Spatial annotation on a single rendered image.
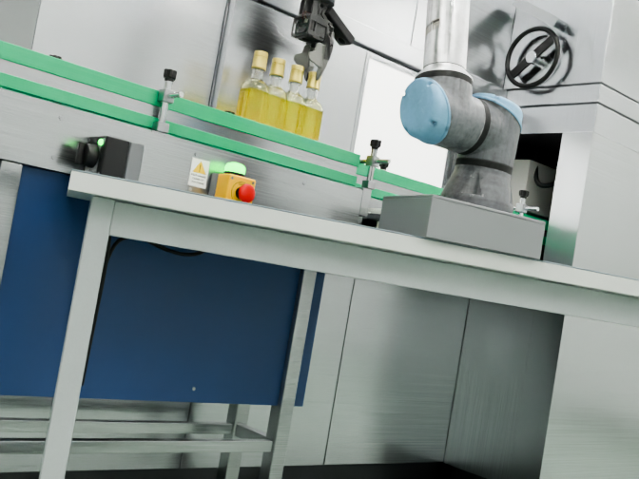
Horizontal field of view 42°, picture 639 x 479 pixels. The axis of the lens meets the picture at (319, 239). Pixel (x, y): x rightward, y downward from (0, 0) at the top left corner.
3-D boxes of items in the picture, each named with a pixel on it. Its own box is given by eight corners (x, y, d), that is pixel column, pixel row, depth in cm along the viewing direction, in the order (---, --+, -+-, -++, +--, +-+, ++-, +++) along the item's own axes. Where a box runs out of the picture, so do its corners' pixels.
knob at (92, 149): (86, 167, 156) (69, 163, 154) (90, 144, 156) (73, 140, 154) (96, 168, 153) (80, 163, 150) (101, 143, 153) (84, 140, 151)
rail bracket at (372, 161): (343, 188, 216) (351, 142, 217) (389, 190, 204) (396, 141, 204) (335, 186, 214) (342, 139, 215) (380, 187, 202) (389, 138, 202)
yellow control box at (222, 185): (232, 213, 180) (238, 180, 181) (252, 214, 175) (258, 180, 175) (204, 206, 176) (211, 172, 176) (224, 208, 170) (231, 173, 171)
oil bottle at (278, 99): (261, 173, 208) (276, 89, 209) (276, 173, 203) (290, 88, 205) (243, 167, 204) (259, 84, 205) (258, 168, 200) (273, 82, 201)
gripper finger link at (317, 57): (302, 74, 207) (304, 40, 209) (319, 81, 211) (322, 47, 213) (310, 71, 205) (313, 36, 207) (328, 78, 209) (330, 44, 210)
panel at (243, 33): (436, 194, 269) (454, 92, 270) (443, 194, 266) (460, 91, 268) (206, 124, 210) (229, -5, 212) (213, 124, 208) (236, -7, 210)
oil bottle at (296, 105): (280, 178, 211) (295, 96, 212) (294, 178, 207) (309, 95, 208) (263, 173, 207) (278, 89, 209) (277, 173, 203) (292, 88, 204)
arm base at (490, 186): (527, 220, 166) (536, 172, 166) (465, 203, 160) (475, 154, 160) (483, 218, 180) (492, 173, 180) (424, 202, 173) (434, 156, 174)
